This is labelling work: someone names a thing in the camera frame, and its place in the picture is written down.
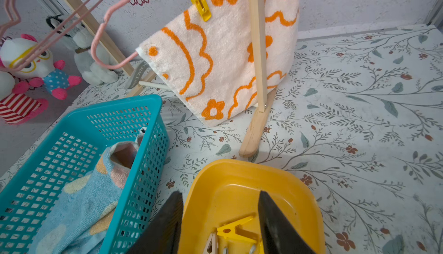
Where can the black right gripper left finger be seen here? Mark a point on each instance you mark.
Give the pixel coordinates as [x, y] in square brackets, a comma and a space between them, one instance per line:
[162, 236]

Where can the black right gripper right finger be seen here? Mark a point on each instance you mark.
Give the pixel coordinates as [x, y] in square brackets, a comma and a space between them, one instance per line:
[278, 234]

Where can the blue spotted towel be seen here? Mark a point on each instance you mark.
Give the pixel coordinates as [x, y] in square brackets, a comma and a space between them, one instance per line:
[80, 218]

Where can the grey clothespin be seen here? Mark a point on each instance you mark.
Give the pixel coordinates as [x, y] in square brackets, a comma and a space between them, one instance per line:
[137, 75]

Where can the white orange patterned towel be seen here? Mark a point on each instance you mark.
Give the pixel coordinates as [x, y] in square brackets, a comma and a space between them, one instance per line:
[209, 65]

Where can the yellow plastic tray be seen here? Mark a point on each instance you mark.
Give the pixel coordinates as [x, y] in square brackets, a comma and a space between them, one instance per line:
[227, 190]

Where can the teal plastic basket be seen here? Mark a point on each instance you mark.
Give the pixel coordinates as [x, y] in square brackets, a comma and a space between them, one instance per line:
[70, 151]

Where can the wooden clothes rack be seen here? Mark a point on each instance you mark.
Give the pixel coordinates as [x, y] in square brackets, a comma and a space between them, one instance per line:
[251, 141]

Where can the grey husky plush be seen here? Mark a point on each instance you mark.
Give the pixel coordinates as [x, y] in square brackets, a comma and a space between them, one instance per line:
[79, 40]

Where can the white plush striped outfit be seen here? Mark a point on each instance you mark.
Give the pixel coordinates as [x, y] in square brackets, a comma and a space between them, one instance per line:
[16, 107]

